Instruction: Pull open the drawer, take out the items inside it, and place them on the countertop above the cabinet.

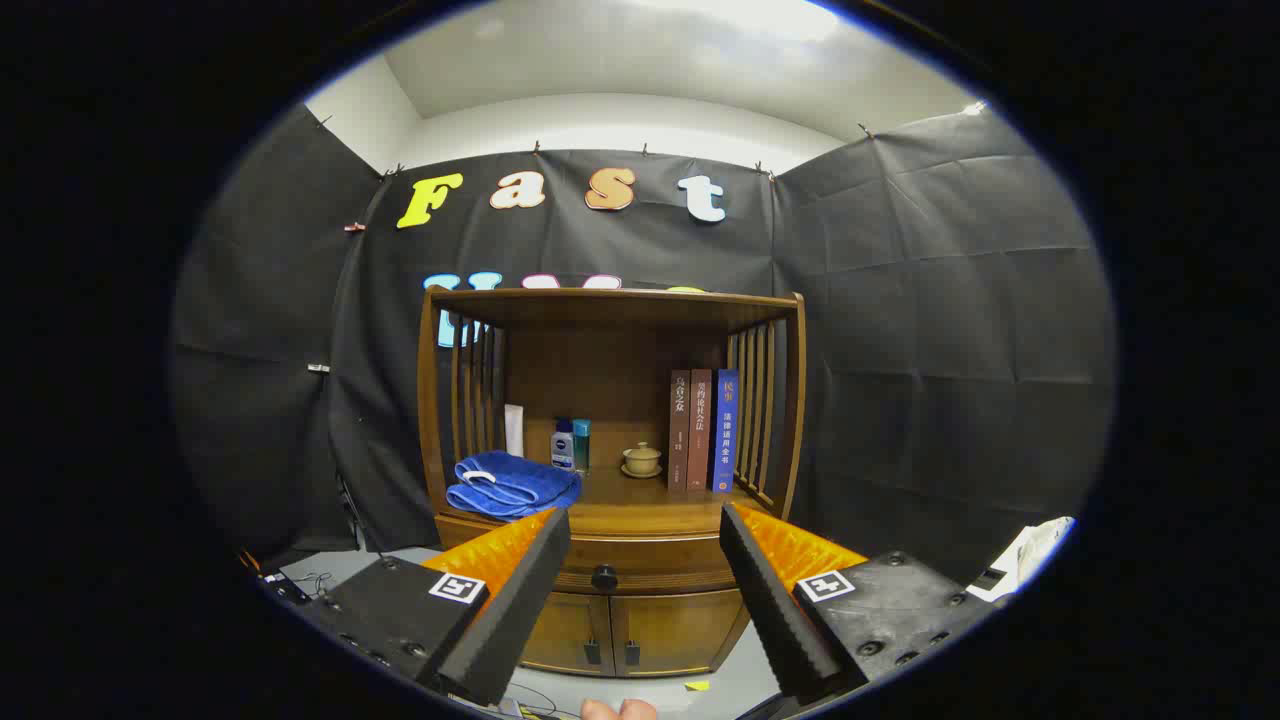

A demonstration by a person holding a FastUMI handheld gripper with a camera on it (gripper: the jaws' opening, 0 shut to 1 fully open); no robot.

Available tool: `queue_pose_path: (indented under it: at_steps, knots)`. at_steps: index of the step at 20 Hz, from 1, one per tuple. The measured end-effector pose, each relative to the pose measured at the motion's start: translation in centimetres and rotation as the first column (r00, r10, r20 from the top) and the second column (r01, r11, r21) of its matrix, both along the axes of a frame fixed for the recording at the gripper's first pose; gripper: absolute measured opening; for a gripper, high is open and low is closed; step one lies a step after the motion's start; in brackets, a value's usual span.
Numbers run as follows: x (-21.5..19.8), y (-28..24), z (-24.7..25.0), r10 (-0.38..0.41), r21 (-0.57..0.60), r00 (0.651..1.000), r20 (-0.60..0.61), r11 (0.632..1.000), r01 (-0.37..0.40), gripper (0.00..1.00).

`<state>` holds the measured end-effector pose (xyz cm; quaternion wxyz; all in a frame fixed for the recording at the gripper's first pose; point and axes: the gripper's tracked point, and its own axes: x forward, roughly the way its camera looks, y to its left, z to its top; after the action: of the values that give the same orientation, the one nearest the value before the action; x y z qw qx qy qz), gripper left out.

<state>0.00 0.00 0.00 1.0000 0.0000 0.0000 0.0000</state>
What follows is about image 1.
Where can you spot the dark brown book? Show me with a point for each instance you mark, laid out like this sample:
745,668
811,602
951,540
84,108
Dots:
679,430

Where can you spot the blue book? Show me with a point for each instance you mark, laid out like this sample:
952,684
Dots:
725,430

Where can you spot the black backdrop cloth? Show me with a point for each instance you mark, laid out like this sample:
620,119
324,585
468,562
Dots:
950,300

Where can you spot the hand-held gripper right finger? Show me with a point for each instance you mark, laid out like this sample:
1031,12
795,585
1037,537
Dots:
775,610

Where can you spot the reddish brown book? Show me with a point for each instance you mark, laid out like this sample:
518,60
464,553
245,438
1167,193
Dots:
700,430

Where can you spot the wooden cabinet door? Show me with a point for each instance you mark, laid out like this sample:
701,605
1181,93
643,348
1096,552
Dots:
565,630
675,630

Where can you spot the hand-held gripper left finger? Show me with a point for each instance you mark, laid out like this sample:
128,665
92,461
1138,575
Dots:
520,610

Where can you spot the blue folded towel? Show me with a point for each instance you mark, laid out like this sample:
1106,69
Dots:
510,485

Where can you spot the brown wooden cabinet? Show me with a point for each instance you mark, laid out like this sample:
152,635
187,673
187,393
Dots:
600,350

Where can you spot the white tube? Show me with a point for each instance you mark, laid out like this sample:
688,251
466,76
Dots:
514,430

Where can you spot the wooden countertop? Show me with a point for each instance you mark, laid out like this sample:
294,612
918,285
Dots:
640,500

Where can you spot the white and black equipment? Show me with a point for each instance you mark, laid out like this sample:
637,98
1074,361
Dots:
1030,555

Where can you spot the beige lidded tea cup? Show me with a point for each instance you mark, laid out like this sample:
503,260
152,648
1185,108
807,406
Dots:
642,460

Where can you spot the white and blue lotion bottle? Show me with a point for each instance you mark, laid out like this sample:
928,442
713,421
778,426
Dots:
562,450

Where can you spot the teal bottle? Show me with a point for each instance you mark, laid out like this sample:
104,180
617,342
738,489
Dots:
582,445

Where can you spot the wooden drawer with black knob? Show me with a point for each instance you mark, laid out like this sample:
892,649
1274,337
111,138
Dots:
640,555

